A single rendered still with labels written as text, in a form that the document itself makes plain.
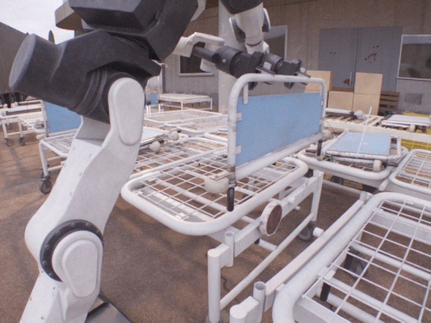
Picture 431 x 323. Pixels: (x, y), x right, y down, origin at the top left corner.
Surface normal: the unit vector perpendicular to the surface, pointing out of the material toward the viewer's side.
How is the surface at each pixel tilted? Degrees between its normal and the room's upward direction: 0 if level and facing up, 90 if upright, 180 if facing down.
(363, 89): 90
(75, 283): 90
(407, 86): 90
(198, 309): 0
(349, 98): 90
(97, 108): 125
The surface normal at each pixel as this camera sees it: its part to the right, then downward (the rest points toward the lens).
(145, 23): 0.77, 0.63
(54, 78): 0.63, 0.55
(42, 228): -0.36, -0.62
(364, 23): -0.65, 0.24
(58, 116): 0.75, 0.22
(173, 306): 0.00, -0.95
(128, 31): -0.09, -0.06
